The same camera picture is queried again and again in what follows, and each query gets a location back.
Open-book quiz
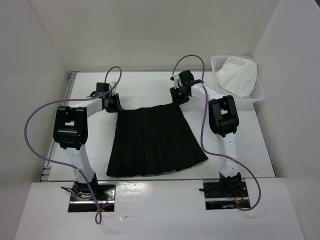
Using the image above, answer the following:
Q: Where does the purple cable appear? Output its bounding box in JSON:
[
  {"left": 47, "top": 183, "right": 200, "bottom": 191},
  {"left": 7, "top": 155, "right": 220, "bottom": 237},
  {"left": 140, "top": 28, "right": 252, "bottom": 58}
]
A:
[
  {"left": 23, "top": 66, "right": 123, "bottom": 225},
  {"left": 172, "top": 54, "right": 263, "bottom": 212}
]

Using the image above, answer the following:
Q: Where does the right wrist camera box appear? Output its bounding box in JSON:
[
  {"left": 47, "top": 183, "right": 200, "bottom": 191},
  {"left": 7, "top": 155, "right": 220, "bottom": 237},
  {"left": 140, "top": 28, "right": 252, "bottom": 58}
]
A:
[{"left": 170, "top": 75, "right": 183, "bottom": 89}]

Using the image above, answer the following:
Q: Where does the aluminium table edge rail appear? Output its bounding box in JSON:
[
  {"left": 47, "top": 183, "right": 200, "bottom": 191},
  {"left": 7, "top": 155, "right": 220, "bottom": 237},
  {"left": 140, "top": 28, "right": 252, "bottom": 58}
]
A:
[{"left": 39, "top": 71, "right": 78, "bottom": 182}]

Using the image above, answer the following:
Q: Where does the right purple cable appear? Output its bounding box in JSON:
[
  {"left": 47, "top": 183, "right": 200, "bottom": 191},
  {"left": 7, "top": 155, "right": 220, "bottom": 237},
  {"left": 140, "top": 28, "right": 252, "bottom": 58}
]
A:
[{"left": 172, "top": 54, "right": 263, "bottom": 212}]

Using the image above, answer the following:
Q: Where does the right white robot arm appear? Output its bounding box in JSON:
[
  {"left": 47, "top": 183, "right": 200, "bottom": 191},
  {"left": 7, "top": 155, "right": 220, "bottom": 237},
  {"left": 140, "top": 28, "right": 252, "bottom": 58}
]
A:
[{"left": 170, "top": 70, "right": 242, "bottom": 197}]

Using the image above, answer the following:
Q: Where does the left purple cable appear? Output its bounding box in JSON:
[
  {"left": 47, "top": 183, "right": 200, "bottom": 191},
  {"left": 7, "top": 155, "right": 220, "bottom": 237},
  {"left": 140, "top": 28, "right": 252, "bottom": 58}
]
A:
[{"left": 23, "top": 66, "right": 123, "bottom": 225}]

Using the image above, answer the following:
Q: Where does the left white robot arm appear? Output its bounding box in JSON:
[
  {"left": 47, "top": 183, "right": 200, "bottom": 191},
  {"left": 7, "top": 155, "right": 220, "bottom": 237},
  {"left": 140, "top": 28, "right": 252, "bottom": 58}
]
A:
[{"left": 53, "top": 82, "right": 122, "bottom": 200}]

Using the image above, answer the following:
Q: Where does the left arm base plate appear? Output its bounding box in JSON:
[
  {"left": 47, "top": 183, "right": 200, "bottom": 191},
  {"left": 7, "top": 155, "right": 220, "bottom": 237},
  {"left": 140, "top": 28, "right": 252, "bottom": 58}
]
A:
[{"left": 65, "top": 184, "right": 116, "bottom": 213}]

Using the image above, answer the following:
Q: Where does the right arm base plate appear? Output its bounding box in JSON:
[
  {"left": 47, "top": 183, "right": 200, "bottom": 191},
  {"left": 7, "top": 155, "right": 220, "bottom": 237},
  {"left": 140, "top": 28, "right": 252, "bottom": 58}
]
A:
[{"left": 199, "top": 180, "right": 251, "bottom": 210}]

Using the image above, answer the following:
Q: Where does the white skirt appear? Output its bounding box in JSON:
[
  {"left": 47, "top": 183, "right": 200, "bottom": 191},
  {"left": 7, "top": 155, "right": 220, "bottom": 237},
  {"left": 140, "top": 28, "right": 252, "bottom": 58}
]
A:
[{"left": 216, "top": 56, "right": 258, "bottom": 98}]

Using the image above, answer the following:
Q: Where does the white plastic basket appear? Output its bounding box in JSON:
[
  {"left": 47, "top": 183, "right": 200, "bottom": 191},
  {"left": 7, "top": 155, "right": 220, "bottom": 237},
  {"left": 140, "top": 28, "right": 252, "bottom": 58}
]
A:
[{"left": 210, "top": 55, "right": 266, "bottom": 104}]

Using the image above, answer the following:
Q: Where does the black skirt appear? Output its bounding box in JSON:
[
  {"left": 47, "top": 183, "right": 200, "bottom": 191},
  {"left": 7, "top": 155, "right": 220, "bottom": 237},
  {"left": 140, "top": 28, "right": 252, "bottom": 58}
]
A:
[{"left": 106, "top": 103, "right": 208, "bottom": 178}]

